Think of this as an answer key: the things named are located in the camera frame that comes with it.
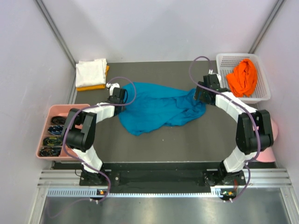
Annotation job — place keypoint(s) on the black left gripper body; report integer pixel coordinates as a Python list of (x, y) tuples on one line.
[(122, 102)]

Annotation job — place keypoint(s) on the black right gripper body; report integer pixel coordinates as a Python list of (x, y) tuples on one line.
[(206, 91)]

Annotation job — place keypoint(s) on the blue t shirt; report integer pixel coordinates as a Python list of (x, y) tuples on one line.
[(155, 106)]

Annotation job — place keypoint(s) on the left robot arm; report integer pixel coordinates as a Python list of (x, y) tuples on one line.
[(79, 130)]

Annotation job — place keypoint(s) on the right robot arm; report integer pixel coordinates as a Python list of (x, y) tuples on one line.
[(253, 132)]

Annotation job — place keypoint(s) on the yellow folded t shirt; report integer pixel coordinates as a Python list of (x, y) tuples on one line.
[(93, 86)]

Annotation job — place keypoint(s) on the white perforated plastic basket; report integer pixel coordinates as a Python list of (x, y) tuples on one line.
[(226, 62)]

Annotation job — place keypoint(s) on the orange crumpled t shirt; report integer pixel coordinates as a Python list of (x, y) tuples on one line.
[(243, 80)]

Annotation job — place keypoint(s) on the white folded t shirt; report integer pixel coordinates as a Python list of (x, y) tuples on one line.
[(95, 63)]

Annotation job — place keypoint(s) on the pink compartment tray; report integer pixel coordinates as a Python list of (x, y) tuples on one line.
[(50, 145)]

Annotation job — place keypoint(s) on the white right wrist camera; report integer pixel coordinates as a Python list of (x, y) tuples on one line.
[(211, 72)]

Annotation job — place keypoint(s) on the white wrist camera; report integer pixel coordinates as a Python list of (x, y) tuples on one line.
[(111, 86), (211, 72)]

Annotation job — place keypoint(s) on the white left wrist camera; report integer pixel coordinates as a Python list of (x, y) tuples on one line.
[(111, 86)]

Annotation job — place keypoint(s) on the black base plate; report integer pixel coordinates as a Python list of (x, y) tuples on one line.
[(167, 181)]

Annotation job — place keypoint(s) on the grey slotted cable duct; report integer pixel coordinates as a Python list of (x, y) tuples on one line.
[(97, 193)]

